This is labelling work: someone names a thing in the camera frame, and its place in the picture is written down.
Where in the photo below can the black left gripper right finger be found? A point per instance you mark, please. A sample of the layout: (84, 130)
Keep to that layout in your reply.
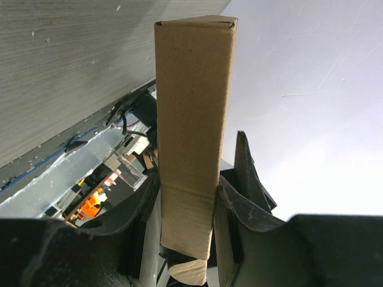
(254, 248)

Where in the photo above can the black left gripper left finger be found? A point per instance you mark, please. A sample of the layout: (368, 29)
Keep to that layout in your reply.
(117, 248)

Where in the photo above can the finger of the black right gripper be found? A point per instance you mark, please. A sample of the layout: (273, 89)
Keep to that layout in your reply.
(244, 178)

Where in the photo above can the brown cardboard box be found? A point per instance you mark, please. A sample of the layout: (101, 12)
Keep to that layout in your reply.
(194, 61)

